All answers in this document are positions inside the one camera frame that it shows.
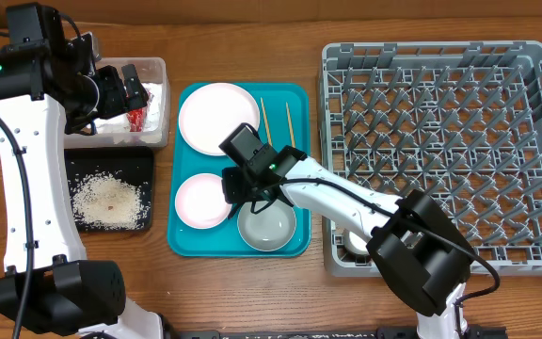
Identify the red snack wrapper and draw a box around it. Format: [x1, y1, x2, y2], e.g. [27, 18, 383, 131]
[126, 107, 147, 132]

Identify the black rail at table edge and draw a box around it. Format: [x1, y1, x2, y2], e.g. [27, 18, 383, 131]
[170, 325, 508, 339]

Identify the teal serving tray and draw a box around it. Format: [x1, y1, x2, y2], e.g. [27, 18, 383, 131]
[167, 83, 311, 257]

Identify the white paper cup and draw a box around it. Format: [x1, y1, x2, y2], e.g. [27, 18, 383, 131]
[343, 230, 369, 256]

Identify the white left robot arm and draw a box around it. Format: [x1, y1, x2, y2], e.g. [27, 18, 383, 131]
[0, 3, 175, 338]

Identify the white napkin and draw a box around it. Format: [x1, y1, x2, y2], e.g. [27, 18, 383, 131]
[95, 83, 164, 134]

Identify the wooden chopstick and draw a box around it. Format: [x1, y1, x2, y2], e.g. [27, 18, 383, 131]
[285, 102, 295, 148]
[260, 97, 273, 146]

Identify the grey bowl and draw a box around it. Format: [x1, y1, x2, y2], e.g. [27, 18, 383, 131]
[237, 201, 296, 252]

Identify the small pink bowl with crumbs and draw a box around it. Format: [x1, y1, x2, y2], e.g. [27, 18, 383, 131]
[174, 173, 231, 230]

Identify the spilled rice crumbs pile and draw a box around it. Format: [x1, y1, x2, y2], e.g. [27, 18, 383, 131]
[70, 172, 151, 231]

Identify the black plastic tray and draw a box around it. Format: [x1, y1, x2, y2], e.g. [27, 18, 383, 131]
[65, 147, 154, 233]

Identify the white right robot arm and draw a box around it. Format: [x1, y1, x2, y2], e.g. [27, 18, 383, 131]
[219, 123, 507, 339]

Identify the clear plastic bin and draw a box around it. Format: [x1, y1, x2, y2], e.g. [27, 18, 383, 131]
[64, 57, 170, 149]

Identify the large pink plate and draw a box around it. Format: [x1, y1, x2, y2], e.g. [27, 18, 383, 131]
[178, 83, 261, 156]

